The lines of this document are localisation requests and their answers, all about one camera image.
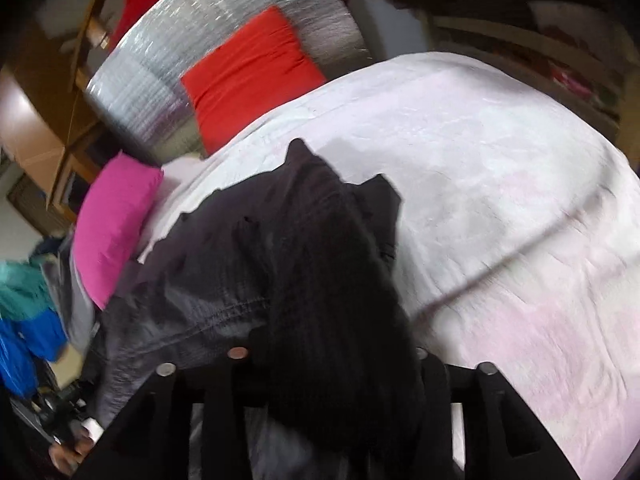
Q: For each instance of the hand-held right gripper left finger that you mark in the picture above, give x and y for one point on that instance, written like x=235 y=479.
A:
x=225 y=390

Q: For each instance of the red pillow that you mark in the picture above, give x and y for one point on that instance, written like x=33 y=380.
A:
x=250 y=75

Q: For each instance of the dark navy quilted jacket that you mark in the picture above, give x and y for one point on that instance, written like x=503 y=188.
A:
x=300 y=260

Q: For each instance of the person's left hand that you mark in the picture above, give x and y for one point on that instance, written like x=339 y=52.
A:
x=67 y=457

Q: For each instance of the white blanket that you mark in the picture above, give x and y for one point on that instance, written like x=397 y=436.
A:
x=500 y=185

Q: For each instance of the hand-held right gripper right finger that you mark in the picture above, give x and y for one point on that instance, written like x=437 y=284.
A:
x=440 y=400

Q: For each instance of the silver foil mat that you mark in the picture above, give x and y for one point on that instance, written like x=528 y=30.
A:
x=200 y=20

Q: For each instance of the wooden stair railing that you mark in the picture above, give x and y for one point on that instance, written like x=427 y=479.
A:
x=97 y=30

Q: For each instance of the pink pillow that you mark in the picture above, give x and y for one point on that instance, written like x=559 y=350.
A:
x=115 y=225

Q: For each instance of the teal jacket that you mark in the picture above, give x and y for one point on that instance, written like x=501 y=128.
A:
x=20 y=290

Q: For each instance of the blue jacket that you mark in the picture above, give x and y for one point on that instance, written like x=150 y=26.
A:
x=25 y=345

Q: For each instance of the grey garment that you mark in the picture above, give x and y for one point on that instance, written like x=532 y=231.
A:
x=75 y=310

